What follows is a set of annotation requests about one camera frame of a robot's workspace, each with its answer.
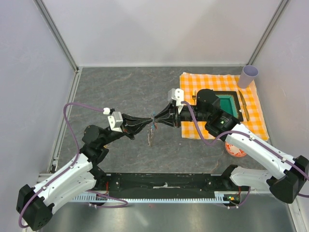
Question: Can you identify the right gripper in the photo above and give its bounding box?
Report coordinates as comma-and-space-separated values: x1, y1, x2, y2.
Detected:
154, 101, 210, 128

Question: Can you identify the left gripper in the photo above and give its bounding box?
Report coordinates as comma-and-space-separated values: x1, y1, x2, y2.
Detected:
100, 113, 153, 146

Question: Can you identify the keyring chain with blue tag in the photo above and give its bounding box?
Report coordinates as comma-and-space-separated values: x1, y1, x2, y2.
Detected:
146, 110, 159, 147

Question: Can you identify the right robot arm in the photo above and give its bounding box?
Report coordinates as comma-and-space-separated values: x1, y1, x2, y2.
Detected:
154, 88, 309, 203

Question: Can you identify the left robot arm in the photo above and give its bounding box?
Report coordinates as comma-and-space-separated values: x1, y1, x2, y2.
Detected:
16, 111, 153, 231

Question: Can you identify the gold fork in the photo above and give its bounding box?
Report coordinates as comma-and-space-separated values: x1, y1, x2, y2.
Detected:
192, 90, 197, 100

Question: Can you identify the orange checkered cloth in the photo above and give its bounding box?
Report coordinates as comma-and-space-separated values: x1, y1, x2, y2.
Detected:
180, 72, 269, 141

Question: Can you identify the green square plate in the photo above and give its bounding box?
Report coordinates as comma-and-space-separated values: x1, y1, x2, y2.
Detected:
214, 91, 243, 122

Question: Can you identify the gold knife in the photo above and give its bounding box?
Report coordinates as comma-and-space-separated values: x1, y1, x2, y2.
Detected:
239, 90, 250, 121

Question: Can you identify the lilac cup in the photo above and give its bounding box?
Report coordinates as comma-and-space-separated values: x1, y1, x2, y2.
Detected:
238, 65, 259, 89

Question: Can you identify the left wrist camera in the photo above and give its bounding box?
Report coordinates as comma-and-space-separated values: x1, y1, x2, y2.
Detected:
103, 107, 123, 132

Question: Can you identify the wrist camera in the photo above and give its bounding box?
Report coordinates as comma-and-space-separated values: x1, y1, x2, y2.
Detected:
103, 107, 123, 132
168, 88, 184, 107

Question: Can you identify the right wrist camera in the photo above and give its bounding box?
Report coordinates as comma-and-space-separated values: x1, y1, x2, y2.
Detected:
168, 88, 184, 107

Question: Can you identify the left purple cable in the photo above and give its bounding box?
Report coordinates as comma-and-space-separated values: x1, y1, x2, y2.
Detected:
18, 102, 128, 228

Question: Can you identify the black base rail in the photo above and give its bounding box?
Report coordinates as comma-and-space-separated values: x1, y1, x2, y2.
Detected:
93, 173, 239, 199

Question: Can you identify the slotted cable duct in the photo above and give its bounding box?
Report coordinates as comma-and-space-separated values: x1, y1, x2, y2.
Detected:
71, 192, 240, 204

